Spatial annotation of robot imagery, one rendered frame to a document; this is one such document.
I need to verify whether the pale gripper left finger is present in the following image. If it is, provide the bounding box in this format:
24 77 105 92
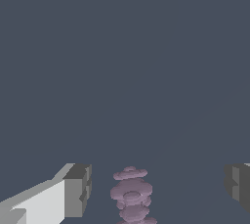
0 162 93 224

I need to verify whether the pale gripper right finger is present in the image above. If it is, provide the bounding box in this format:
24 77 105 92
223 162 250 215

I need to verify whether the mauve stacked-disc object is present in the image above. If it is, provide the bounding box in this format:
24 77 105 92
109 165 158 224

